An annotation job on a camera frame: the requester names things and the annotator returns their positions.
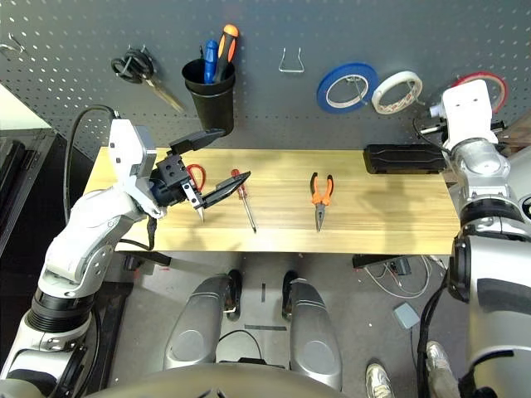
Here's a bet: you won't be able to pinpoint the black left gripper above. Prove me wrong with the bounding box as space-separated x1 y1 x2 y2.
149 128 253 211

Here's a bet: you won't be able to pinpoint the red-handled scissors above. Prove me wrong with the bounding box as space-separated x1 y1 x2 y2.
185 164 207 223

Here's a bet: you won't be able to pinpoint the red-handled screwdriver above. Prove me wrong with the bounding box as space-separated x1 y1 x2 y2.
231 168 258 234

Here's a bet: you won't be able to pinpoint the orange and black pliers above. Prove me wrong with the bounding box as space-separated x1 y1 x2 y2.
309 172 335 232

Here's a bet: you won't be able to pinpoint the grey metal pegboard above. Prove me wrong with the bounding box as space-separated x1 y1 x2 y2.
0 0 531 158

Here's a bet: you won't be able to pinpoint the black plastic tool cup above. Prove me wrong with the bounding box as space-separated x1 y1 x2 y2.
181 57 236 136

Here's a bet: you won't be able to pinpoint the orange and black screwdriver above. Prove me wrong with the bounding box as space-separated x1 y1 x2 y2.
212 23 240 84

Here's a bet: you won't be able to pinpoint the blue tape roll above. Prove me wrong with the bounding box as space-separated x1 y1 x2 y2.
316 61 380 115

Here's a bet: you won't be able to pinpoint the silver tape peg hook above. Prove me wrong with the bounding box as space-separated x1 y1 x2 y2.
346 74 373 104
404 80 426 107

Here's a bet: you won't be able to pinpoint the silver robot left leg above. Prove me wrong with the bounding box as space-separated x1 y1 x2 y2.
163 269 244 372

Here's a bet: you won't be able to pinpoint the silver robot leg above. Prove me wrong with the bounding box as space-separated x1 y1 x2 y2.
163 269 244 372
281 269 344 393

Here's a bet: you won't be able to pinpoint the black flight case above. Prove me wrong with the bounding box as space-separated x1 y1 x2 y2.
0 128 67 258

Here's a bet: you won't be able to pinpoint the white tape roll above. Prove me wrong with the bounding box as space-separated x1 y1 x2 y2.
371 70 424 116

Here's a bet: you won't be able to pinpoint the black plastic tool case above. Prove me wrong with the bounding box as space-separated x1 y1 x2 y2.
363 143 447 175

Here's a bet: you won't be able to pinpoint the silver robot right leg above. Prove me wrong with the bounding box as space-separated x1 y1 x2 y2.
281 269 344 393

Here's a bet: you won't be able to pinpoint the black latched equipment case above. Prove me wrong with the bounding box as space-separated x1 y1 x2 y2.
0 138 41 250

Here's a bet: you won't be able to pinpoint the black power adapter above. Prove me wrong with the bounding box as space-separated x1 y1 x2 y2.
387 256 412 277

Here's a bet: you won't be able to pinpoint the grey robot torso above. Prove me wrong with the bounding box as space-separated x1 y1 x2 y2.
89 363 341 398

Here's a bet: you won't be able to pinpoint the grey foot pedal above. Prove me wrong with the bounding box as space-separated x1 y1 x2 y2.
392 302 422 331

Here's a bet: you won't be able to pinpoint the silver white sneaker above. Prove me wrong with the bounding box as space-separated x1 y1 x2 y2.
426 340 460 398
364 362 393 398

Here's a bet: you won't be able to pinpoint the red tape roll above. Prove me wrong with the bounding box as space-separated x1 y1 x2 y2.
450 70 509 114

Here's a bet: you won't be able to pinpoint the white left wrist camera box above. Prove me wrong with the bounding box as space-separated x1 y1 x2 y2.
108 119 158 208

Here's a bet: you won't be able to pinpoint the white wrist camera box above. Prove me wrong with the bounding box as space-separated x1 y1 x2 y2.
429 79 499 146
108 119 158 208

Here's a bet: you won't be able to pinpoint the blue-handled screwdriver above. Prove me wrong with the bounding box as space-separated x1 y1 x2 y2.
202 39 220 85

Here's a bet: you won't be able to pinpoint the silver wire pliers holder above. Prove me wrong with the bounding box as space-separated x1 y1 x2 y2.
278 46 306 74

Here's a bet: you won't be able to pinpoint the black-handled scissors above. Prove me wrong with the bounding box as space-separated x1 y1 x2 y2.
110 47 187 114

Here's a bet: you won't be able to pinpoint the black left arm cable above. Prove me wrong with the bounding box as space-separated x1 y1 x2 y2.
62 105 158 252

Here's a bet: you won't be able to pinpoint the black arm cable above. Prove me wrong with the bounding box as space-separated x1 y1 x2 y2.
412 118 451 398
62 105 158 252

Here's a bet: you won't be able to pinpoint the thin black floor cable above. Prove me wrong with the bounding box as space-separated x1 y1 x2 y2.
217 329 265 366

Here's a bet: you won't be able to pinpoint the white floor cables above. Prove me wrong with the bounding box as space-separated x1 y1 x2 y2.
364 255 435 299

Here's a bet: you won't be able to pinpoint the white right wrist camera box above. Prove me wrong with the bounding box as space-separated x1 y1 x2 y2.
429 79 499 146

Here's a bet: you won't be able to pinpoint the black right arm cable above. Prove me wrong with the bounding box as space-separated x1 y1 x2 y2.
412 118 451 398

